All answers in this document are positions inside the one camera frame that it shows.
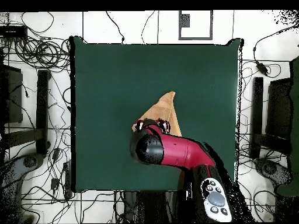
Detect tan terry towel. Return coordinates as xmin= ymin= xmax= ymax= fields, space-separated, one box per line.
xmin=131 ymin=91 xmax=182 ymax=137

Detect flat black box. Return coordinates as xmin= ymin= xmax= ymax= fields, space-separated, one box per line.
xmin=0 ymin=24 xmax=27 ymax=39

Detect dark green table cloth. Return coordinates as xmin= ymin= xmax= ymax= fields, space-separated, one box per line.
xmin=69 ymin=36 xmax=244 ymax=193

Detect black power strip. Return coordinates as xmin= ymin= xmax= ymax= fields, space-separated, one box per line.
xmin=62 ymin=160 xmax=74 ymax=200

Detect black stand bar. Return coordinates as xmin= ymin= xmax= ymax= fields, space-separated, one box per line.
xmin=2 ymin=69 xmax=51 ymax=156
xmin=248 ymin=76 xmax=293 ymax=160

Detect large black box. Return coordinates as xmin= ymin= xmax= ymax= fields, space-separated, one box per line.
xmin=265 ymin=78 xmax=293 ymax=141
xmin=0 ymin=64 xmax=23 ymax=124

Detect dark stand base with knob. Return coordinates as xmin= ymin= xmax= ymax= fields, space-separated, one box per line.
xmin=253 ymin=157 xmax=294 ymax=187
xmin=0 ymin=153 xmax=45 ymax=223

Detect black power adapter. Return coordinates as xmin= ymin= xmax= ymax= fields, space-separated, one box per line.
xmin=255 ymin=59 xmax=269 ymax=76

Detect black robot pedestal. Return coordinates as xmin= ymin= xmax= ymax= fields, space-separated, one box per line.
xmin=122 ymin=190 xmax=180 ymax=223

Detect black cable with plug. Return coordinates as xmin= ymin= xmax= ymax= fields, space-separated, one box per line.
xmin=105 ymin=10 xmax=126 ymax=44

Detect thin black cable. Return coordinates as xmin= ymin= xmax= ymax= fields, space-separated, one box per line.
xmin=140 ymin=10 xmax=156 ymax=45

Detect grey square frame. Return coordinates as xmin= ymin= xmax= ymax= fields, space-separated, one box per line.
xmin=178 ymin=10 xmax=214 ymax=41

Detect coiled black cables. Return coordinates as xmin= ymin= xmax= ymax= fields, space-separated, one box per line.
xmin=13 ymin=37 xmax=71 ymax=71

